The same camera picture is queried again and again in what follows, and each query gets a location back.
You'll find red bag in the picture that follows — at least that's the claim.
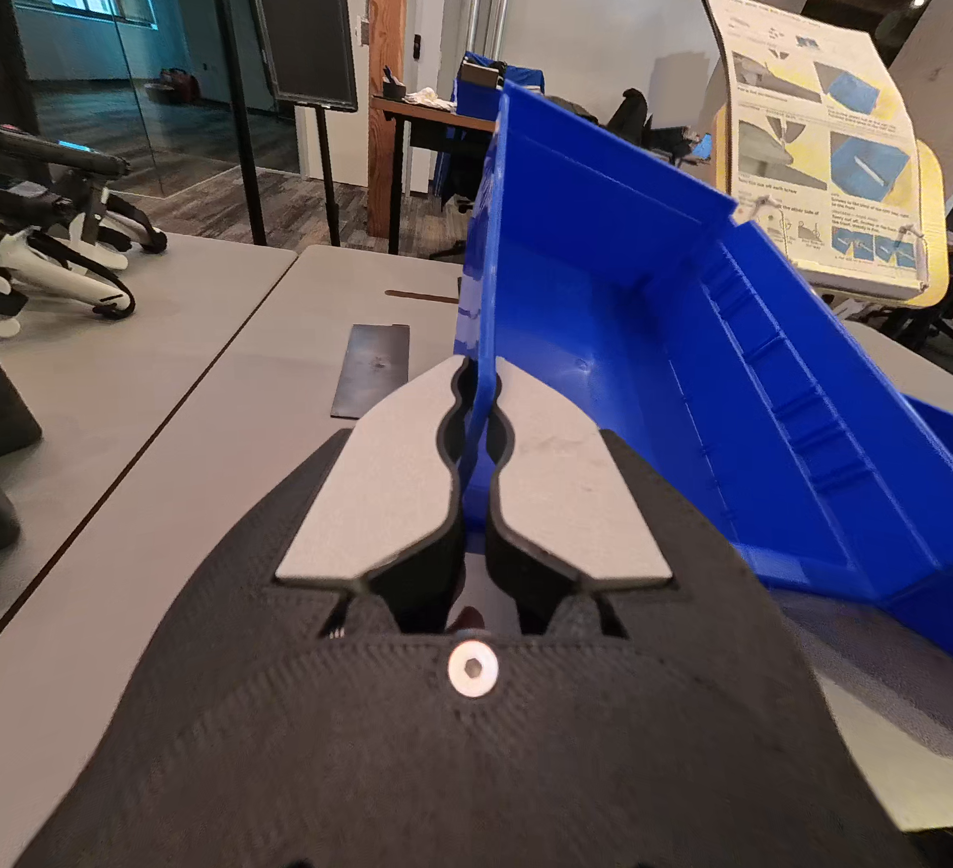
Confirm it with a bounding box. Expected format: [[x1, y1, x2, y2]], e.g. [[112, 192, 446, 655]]
[[145, 67, 202, 105]]

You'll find black sign stand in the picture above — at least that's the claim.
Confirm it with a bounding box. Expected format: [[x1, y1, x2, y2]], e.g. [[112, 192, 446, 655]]
[[237, 0, 358, 248]]

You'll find printed instruction sheet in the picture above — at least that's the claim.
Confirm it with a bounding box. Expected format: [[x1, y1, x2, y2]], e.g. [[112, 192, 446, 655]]
[[701, 0, 933, 289]]

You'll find blue crate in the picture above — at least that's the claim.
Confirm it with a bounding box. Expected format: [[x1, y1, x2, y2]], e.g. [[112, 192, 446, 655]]
[[454, 51, 546, 118]]

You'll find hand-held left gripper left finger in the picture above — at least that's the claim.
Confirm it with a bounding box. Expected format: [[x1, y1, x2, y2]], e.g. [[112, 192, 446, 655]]
[[274, 354, 479, 636]]

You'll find black partition post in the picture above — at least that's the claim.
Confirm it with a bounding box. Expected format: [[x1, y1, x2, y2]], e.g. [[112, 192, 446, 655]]
[[200, 0, 269, 248]]

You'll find blue plastic bin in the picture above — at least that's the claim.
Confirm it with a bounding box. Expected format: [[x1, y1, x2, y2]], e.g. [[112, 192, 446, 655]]
[[453, 80, 953, 656]]

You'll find dark wooden desk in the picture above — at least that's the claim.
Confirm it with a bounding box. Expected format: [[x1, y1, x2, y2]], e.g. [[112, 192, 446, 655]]
[[371, 95, 498, 256]]

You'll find spare black white gripper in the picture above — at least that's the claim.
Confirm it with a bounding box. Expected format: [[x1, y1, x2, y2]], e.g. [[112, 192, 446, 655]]
[[0, 129, 169, 273], [0, 190, 137, 340]]

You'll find black office chair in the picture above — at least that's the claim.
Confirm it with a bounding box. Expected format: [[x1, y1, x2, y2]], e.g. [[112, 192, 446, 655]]
[[607, 87, 650, 146]]

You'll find dark metal divider plate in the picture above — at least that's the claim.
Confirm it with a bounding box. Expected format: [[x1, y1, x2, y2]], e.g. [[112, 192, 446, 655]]
[[330, 323, 412, 421]]

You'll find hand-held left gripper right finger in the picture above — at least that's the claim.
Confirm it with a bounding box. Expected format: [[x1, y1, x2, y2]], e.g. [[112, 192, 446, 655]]
[[484, 356, 676, 636]]

